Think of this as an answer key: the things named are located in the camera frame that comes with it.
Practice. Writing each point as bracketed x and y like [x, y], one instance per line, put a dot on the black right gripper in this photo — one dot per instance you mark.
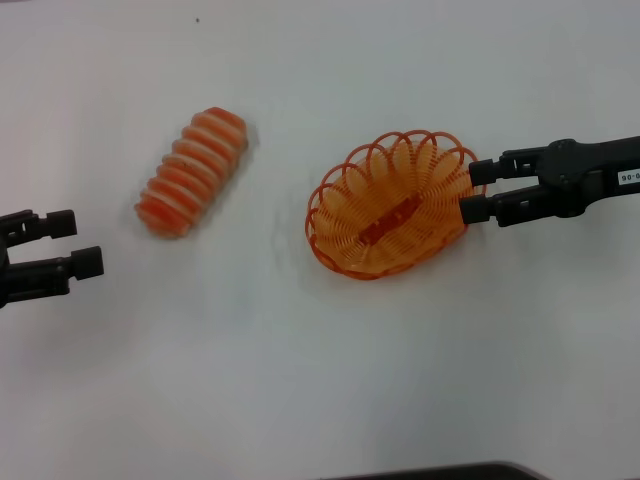
[590, 170]

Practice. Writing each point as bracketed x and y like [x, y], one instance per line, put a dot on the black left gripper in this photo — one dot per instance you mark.
[2, 272]

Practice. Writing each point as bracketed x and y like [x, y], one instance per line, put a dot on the orange woven plastic basket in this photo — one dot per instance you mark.
[385, 220]

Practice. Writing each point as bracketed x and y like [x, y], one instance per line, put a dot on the orange white striped shrimp toy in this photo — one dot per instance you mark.
[192, 172]

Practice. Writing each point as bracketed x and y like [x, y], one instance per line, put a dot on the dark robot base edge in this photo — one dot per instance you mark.
[445, 471]

